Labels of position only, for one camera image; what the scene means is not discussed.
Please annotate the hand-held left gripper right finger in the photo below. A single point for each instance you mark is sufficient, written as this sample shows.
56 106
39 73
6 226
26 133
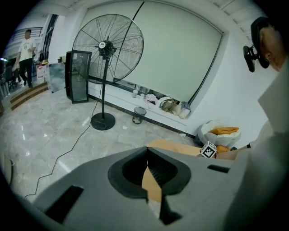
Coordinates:
176 178

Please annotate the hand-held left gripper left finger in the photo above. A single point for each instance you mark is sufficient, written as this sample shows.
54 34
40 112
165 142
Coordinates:
126 178

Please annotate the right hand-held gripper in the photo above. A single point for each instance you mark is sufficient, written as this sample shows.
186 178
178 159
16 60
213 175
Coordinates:
208 150

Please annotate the white bag with orange cloth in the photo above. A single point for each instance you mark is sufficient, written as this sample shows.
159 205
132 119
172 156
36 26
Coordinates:
210 137

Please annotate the orange cushion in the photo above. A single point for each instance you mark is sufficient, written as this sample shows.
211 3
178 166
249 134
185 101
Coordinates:
223 130

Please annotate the white tote bag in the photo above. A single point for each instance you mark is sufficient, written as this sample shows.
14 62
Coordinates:
184 110

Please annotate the beige handbag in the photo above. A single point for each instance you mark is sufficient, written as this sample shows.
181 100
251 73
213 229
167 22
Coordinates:
169 105

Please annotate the pink cloth bundle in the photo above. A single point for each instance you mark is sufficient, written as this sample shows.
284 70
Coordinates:
150 101

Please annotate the clear plastic drink cup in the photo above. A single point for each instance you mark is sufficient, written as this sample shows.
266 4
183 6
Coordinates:
135 94

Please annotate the person's white shirt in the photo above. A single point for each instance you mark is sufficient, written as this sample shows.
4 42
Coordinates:
277 101

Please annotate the black glass-door cabinet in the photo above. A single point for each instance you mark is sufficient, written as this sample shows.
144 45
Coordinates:
79 76

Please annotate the leaning glass panel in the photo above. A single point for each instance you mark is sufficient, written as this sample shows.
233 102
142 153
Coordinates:
56 77

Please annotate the person's head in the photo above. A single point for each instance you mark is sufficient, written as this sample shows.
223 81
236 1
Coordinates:
274 45

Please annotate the wooden steps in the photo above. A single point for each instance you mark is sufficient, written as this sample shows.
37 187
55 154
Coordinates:
27 97

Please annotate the red and white box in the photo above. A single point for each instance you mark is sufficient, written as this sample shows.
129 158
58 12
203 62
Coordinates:
41 73

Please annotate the black office chair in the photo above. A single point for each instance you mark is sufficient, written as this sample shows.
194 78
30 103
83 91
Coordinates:
10 77

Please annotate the black head-mounted camera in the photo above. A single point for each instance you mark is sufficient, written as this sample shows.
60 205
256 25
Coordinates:
249 58

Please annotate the black standing pedestal fan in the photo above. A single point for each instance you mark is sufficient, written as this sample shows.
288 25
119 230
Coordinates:
106 46

